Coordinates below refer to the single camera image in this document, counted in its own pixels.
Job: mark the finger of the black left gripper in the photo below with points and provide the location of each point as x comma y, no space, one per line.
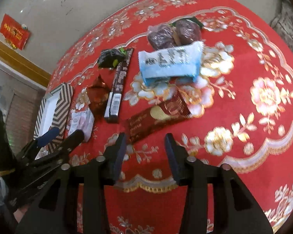
31,149
58,152

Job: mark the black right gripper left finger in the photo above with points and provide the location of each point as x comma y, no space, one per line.
55,209

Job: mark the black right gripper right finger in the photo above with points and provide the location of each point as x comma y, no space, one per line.
235,208

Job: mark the pink strawberry snack bag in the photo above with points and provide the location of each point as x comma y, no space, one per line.
84,121

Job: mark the dark red square snack packet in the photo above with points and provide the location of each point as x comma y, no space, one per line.
98,95

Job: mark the red gold long snack packet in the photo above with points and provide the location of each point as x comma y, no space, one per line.
168,112

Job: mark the blue white snack packet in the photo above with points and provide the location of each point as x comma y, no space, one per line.
176,62

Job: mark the striped white cardboard box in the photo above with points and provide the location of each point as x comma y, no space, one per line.
53,112

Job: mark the dark brown chocolate bar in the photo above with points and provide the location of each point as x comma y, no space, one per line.
115,96

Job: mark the black green candy packet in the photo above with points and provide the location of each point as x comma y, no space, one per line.
110,58

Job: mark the red floral tablecloth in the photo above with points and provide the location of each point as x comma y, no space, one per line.
242,106

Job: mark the bag of red dates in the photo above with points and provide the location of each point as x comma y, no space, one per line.
184,31

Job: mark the red paper wall poster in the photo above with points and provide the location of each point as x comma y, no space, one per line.
14,33

